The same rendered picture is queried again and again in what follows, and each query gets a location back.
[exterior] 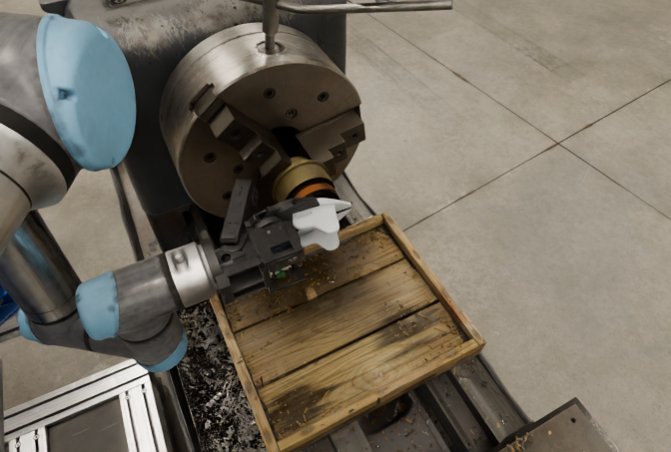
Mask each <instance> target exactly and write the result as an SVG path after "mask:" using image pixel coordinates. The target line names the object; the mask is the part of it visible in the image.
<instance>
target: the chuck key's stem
mask: <svg viewBox="0 0 671 452"><path fill-rule="evenodd" d="M278 1H279V0H263V32H264V33H265V48H264V49H265V50H269V51H274V49H275V48H276V47H275V35H276V34H277V33H278V30H279V9H277V8H276V4H277V2H278Z"/></svg>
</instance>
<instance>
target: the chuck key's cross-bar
mask: <svg viewBox="0 0 671 452"><path fill-rule="evenodd" d="M241 1H245V2H249V3H253V4H258V5H262V6H263V0H241ZM276 8H277V9H279V10H283V11H287V12H291V13H296V14H301V15H324V14H352V13H381V12H410V11H439V10H452V9H453V0H428V1H403V2H378V3H354V4H330V5H299V4H295V3H291V2H286V1H282V0H279V1H278V2H277V4H276Z"/></svg>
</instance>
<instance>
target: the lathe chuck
mask: <svg viewBox="0 0 671 452"><path fill-rule="evenodd" d="M263 43H265V33H264V32H263V33H255V34H250V35H246V36H242V37H239V38H236V39H233V40H231V41H229V42H226V43H224V44H222V45H220V46H218V47H217V48H215V49H213V50H212V51H210V52H209V53H207V54H206V55H205V56H203V57H202V58H201V59H200V60H198V61H197V62H196V63H195V64H194V65H193V66H192V67H191V68H190V69H189V70H188V71H187V73H186V74H185V75H184V76H183V78H182V79H181V80H180V82H179V83H178V85H177V87H176V88H175V90H174V92H173V94H172V96H171V98H170V101H169V104H168V107H167V111H166V115H165V123H164V132H165V140H166V144H167V148H168V150H169V153H170V155H171V158H172V160H173V162H174V165H175V167H176V170H177V172H178V175H179V177H180V179H181V182H182V184H183V187H184V189H185V191H186V192H187V194H188V195H189V197H190V198H191V199H192V201H193V202H194V203H195V204H196V205H198V206H199V207H200V208H201V209H203V210H204V211H206V212H208V213H210V214H212V215H214V216H217V217H219V218H223V219H225V218H226V215H227V211H228V207H229V204H230V200H231V194H232V190H233V188H234V185H235V181H236V179H249V180H253V181H254V185H255V188H256V187H257V185H258V182H259V179H260V175H261V172H260V170H259V169H258V168H257V167H255V166H253V165H251V164H249V163H247V162H246V161H244V159H243V158H242V156H241V154H240V152H238V151H237V150H235V149H233V148H231V147H229V146H228V145H226V144H224V143H222V142H220V141H219V140H217V139H216V137H215V135H214V133H213V131H212V129H211V128H210V126H209V124H208V122H207V121H205V120H204V119H202V118H200V117H199V115H198V113H196V112H192V110H193V109H194V108H195V107H194V105H195V104H196V102H197V101H198V100H199V99H200V98H201V97H202V96H203V94H204V93H205V92H206V91H207V90H208V89H209V88H210V87H213V86H215V88H214V89H213V90H212V91H213V93H214V95H215V96H216V97H218V98H220V99H221V100H223V101H224V102H226V103H227V104H229V105H230V106H232V107H233V108H235V109H236V110H238V111H240V112H241V113H243V114H244V115H246V116H247V117H249V118H250V119H252V120H253V121H255V122H256V123H258V124H260V125H261V126H263V127H264V128H266V129H267V130H269V131H270V130H272V129H275V128H277V130H276V131H275V132H274V133H273V134H274V135H275V136H276V138H277V139H278V141H279V143H280V144H281V146H282V147H283V149H284V150H285V152H286V153H287V155H288V156H289V158H293V157H302V155H301V153H300V152H299V148H298V146H297V145H296V142H295V140H294V137H293V134H292V130H291V127H292V128H295V129H297V130H298V131H303V130H305V129H307V128H310V127H312V126H314V125H316V124H318V123H321V122H323V121H325V120H327V119H330V118H332V117H334V116H336V115H339V114H341V113H343V112H345V111H347V110H350V109H352V108H354V107H356V106H359V105H361V99H360V96H359V94H358V91H357V90H356V88H355V86H354V85H353V83H352V82H351V81H350V80H349V79H348V78H347V77H346V75H345V74H344V73H343V72H342V71H341V70H340V69H339V68H338V67H337V66H336V64H335V63H334V62H333V61H332V60H331V59H330V58H329V57H328V56H327V54H326V53H325V52H324V51H323V50H322V49H320V48H319V47H318V46H317V45H315V44H314V43H312V42H310V41H308V40H306V39H304V38H302V37H299V36H296V35H292V34H287V33H280V32H278V33H277V34H276V35H275V44H277V45H279V46H280V47H281V51H279V52H276V53H264V52H261V51H260V50H259V49H258V47H259V45H261V44H263ZM358 144H359V143H358ZM358 144H356V145H354V146H352V147H349V148H347V149H346V152H347V159H346V160H344V161H341V162H339V163H337V164H335V168H336V175H334V176H332V177H331V180H332V181H333V183H334V182H335V181H336V180H337V178H338V177H339V176H340V175H341V174H342V173H343V171H344V170H345V169H346V167H347V166H348V164H349V163H350V161H351V159H352V157H353V155H354V154H355V151H356V149H357V147H358Z"/></svg>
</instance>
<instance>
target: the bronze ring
mask: <svg viewBox="0 0 671 452"><path fill-rule="evenodd" d="M290 160H291V161H292V162H293V163H292V164H291V165H290V166H288V167H286V168H285V169H284V170H283V171H281V172H280V174H279V175H278V176H277V177H276V179H275V181H274V183H273V186H272V197H273V199H274V201H275V203H276V204H278V203H280V202H282V201H285V200H288V199H293V198H310V197H315V198H317V199H319V198H324V199H334V200H340V198H339V196H338V194H337V192H336V187H335V184H334V183H333V181H332V180H331V178H330V175H329V171H328V169H327V167H326V166H325V165H324V164H323V163H322V162H320V161H317V160H308V159H307V158H304V157H293V158H290Z"/></svg>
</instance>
